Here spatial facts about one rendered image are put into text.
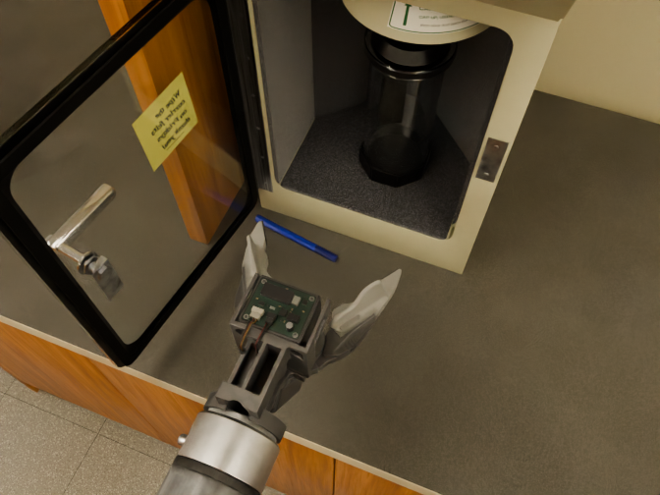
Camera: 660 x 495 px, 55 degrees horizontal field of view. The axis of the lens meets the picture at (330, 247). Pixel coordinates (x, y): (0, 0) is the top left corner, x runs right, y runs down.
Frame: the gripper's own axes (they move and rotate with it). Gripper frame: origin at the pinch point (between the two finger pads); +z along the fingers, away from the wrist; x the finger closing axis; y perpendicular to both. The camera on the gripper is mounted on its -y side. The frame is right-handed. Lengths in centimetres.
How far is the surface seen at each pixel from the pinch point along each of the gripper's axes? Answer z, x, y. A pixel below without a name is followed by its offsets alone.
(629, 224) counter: 35, -35, -25
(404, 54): 22.9, 0.3, 5.9
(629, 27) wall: 60, -26, -11
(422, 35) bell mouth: 18.2, -2.3, 13.1
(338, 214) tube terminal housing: 16.6, 5.3, -20.3
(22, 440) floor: -23, 81, -120
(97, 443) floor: -16, 62, -120
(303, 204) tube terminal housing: 16.6, 10.7, -20.7
